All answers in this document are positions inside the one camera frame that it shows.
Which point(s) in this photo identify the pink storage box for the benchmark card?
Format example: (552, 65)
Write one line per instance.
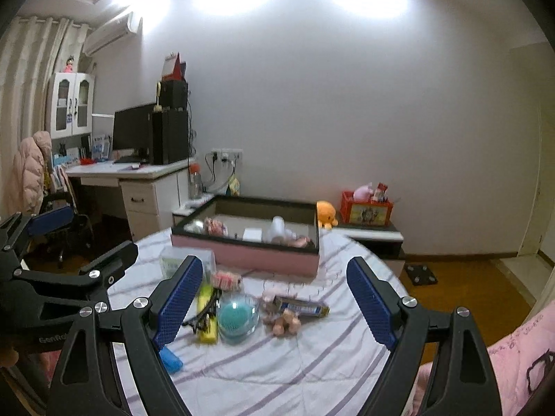
(260, 260)

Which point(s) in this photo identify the red printed crate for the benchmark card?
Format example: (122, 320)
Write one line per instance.
(366, 214)

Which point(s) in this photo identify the striped quilted tablecloth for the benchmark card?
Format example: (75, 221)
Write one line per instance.
(282, 355)

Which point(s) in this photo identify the clear plastic box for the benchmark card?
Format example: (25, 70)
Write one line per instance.
(173, 262)

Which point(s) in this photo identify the grey elephant toy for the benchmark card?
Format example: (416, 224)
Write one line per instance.
(197, 225)

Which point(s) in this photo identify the yellow-green long gadget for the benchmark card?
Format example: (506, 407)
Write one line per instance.
(203, 294)

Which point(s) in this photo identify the pink puffer jacket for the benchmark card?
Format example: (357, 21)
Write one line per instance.
(30, 169)

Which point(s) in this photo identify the white room door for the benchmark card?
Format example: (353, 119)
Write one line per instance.
(531, 216)

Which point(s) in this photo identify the white glass-door wall cabinet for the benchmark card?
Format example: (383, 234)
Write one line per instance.
(71, 77)

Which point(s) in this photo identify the pink plush toy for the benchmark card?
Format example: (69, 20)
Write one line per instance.
(363, 192)

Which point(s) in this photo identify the clear bottle with red cap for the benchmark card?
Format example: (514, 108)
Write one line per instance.
(196, 184)

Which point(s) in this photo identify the beige curtain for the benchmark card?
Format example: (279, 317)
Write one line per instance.
(26, 95)

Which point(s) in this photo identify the low white dark-top cabinet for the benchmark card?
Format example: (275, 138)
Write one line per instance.
(373, 234)

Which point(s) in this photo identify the black speaker box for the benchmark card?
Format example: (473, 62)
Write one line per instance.
(175, 94)

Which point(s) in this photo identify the small pink doll figurine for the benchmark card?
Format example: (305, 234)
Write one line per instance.
(69, 66)

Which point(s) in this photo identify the black computer monitor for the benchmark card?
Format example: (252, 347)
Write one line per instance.
(132, 130)

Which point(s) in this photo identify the black office chair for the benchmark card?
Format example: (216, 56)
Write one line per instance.
(80, 221)

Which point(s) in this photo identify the white air conditioner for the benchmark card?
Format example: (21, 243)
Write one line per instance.
(108, 37)

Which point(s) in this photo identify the red white packet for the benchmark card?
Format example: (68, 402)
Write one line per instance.
(380, 191)

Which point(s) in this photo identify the teal brush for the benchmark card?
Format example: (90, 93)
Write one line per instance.
(236, 316)

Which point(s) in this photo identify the cream desk ornament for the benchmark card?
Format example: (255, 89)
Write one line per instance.
(158, 89)

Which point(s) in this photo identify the red desk calendar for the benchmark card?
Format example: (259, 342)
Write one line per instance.
(170, 67)

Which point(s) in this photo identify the pink printed quilt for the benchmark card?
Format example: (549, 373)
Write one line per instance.
(520, 355)

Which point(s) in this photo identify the black bathroom scale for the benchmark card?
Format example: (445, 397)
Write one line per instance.
(420, 275)

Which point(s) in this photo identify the yellow blue snack bag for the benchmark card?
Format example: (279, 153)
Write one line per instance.
(234, 187)

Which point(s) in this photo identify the orange octopus plush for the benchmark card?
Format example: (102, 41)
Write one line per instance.
(326, 213)

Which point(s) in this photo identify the rose gold metallic box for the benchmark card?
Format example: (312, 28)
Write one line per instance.
(299, 241)

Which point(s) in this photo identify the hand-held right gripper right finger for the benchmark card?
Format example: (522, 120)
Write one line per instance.
(370, 299)

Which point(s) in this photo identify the pink mouse pad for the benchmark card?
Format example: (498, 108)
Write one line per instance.
(143, 166)

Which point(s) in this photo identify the white desk with drawers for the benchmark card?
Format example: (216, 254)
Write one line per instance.
(147, 199)

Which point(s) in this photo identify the brown block figure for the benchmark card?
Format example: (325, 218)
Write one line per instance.
(284, 324)

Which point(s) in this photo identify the dark blue snack bar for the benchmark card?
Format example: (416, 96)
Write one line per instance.
(299, 306)

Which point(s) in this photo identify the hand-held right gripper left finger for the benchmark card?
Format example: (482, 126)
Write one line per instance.
(177, 299)

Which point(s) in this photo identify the white wall outlet strip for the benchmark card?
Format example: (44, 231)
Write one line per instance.
(234, 154)

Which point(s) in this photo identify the blue white box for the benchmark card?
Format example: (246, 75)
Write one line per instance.
(101, 147)

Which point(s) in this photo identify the black computer tower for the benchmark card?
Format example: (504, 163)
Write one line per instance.
(171, 138)

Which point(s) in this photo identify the blue plastic case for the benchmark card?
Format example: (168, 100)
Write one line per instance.
(171, 359)

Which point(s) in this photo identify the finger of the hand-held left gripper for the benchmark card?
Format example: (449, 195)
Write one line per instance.
(52, 220)
(112, 260)

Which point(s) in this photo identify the white charger adapter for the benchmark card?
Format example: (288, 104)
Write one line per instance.
(252, 234)

